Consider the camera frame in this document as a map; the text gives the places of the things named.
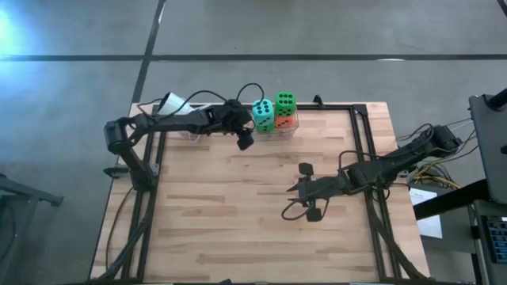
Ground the black stand beam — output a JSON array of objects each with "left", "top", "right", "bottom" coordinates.
[{"left": 413, "top": 178, "right": 490, "bottom": 222}]

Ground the clear plastic bin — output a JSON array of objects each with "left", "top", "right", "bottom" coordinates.
[{"left": 237, "top": 103, "right": 300, "bottom": 142}]

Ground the backlit keyboard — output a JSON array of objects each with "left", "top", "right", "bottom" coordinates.
[{"left": 481, "top": 215, "right": 507, "bottom": 264}]

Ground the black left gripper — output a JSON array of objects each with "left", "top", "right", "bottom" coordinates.
[{"left": 213, "top": 98, "right": 255, "bottom": 151}]

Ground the large orange foam die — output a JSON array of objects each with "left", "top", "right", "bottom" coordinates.
[{"left": 274, "top": 114, "right": 297, "bottom": 129}]

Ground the bundle of coloured wires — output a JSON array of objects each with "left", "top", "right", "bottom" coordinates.
[{"left": 395, "top": 118, "right": 480, "bottom": 190}]

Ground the black stand pole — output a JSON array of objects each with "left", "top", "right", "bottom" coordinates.
[{"left": 486, "top": 87, "right": 507, "bottom": 111}]

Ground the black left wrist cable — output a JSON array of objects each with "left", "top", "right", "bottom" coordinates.
[{"left": 156, "top": 82, "right": 265, "bottom": 120}]

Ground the white paper sheet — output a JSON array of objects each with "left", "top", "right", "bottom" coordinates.
[{"left": 410, "top": 188, "right": 444, "bottom": 240}]

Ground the grey metal stand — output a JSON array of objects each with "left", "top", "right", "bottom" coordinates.
[{"left": 0, "top": 173, "right": 64, "bottom": 285}]

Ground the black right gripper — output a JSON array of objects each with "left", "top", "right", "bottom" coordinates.
[{"left": 287, "top": 161, "right": 350, "bottom": 222}]

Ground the grey equipment cabinet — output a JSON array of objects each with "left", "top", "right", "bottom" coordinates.
[{"left": 468, "top": 93, "right": 507, "bottom": 205}]

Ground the white bullet security camera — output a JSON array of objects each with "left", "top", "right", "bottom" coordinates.
[{"left": 157, "top": 91, "right": 207, "bottom": 143}]

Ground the black aluminium table frame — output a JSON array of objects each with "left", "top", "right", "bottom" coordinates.
[{"left": 94, "top": 103, "right": 427, "bottom": 284}]

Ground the large teal foam die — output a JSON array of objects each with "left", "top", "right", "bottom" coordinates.
[{"left": 252, "top": 98, "right": 276, "bottom": 124}]

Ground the brown cable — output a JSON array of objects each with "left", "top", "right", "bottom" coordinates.
[{"left": 105, "top": 185, "right": 134, "bottom": 271}]

